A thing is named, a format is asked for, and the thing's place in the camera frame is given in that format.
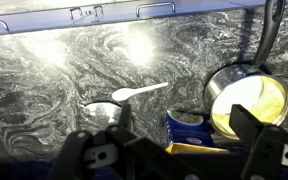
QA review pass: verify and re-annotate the glass pot lid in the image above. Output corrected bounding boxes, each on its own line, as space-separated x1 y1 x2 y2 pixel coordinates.
82 100 134 133

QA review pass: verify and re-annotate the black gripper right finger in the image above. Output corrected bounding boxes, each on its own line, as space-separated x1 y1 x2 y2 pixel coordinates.
229 103 288 180

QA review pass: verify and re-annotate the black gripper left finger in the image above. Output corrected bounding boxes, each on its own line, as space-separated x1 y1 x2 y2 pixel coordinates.
47 103 142 180

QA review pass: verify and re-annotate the white cabinet front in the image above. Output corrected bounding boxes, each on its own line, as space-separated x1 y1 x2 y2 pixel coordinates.
87 0 227 26
0 5 89 37

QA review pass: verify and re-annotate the steel pot with black handle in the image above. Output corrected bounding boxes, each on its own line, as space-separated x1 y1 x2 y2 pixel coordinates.
202 0 288 141

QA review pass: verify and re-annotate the small box with yellow flaps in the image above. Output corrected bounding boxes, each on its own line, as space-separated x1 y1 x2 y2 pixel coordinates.
163 109 240 156

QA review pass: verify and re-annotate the white plastic spoon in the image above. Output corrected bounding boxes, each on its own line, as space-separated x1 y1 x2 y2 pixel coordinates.
111 81 170 103

